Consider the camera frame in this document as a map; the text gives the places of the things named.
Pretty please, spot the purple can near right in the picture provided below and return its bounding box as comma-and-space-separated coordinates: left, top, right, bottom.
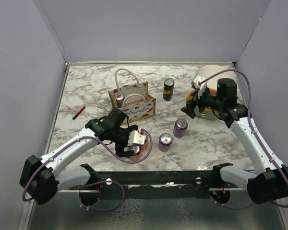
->
173, 118, 188, 138

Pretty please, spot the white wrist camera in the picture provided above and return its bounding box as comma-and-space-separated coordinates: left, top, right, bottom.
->
191, 75, 207, 99
128, 130, 145, 146

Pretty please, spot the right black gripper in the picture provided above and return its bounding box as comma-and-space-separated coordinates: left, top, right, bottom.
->
181, 85, 224, 118

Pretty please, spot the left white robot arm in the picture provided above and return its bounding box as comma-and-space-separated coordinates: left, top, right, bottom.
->
20, 108, 145, 205

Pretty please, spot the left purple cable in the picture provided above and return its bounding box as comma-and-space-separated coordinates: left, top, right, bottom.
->
22, 128, 154, 211

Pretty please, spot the purple can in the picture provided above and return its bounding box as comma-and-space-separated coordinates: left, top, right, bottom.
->
158, 133, 173, 152
173, 118, 188, 138

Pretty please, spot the red cola can front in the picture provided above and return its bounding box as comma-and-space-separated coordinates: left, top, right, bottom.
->
129, 146, 142, 161

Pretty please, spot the watermelon canvas tote bag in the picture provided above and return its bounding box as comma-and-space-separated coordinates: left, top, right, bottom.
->
108, 68, 156, 123

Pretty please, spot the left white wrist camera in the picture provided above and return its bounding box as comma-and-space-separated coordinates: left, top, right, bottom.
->
128, 130, 145, 146

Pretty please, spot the red cola can rear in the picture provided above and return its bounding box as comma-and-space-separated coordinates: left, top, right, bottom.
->
141, 131, 148, 151

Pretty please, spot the purple cable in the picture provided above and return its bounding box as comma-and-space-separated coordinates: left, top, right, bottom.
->
22, 128, 154, 211
198, 69, 288, 208

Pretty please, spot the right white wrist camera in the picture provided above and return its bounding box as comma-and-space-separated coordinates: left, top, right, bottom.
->
191, 75, 207, 99

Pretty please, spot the purple can near centre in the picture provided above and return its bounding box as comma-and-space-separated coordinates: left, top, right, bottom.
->
158, 133, 173, 152

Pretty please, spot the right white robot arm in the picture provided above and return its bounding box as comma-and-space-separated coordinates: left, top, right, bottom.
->
181, 75, 288, 207

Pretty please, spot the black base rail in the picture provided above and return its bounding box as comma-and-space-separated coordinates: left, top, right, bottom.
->
71, 164, 237, 199

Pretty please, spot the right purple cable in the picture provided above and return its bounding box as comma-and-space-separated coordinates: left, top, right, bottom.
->
198, 69, 288, 208

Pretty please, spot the silver blue slim can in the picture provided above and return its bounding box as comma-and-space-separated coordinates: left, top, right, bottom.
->
114, 92, 125, 108

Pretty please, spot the red cola can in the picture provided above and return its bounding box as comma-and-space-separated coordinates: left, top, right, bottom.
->
141, 131, 148, 151
129, 146, 142, 161

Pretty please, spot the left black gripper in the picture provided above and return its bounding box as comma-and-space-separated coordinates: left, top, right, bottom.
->
110, 126, 139, 157

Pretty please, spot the red marker pen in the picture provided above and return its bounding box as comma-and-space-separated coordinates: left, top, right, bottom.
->
72, 106, 86, 120

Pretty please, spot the black and yellow can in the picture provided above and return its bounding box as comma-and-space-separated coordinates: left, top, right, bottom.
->
163, 78, 175, 101

